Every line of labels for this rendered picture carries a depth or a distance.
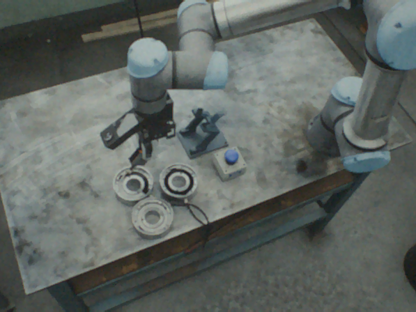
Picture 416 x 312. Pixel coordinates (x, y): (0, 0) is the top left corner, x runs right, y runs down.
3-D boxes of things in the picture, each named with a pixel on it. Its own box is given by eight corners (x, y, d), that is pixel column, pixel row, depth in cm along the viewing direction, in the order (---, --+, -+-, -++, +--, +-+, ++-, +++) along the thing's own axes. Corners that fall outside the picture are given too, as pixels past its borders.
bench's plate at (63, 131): (28, 297, 102) (26, 294, 101) (-18, 110, 129) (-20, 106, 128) (410, 144, 138) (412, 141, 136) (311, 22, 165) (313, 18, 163)
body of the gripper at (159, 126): (175, 139, 103) (177, 108, 93) (141, 150, 100) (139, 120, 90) (163, 115, 106) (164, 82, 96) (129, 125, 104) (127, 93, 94)
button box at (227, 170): (223, 182, 122) (225, 173, 118) (212, 161, 125) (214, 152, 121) (248, 173, 124) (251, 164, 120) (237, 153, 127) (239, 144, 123)
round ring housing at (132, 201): (106, 194, 116) (104, 187, 113) (129, 166, 122) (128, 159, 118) (139, 214, 114) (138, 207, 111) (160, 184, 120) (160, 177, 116)
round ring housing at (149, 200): (152, 248, 110) (151, 243, 106) (124, 221, 113) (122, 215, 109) (180, 221, 114) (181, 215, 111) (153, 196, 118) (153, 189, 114)
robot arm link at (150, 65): (172, 65, 78) (125, 65, 77) (171, 103, 88) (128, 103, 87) (171, 35, 83) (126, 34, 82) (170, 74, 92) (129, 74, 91)
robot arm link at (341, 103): (355, 101, 130) (373, 69, 118) (366, 138, 123) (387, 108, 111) (317, 100, 128) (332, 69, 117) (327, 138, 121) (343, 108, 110)
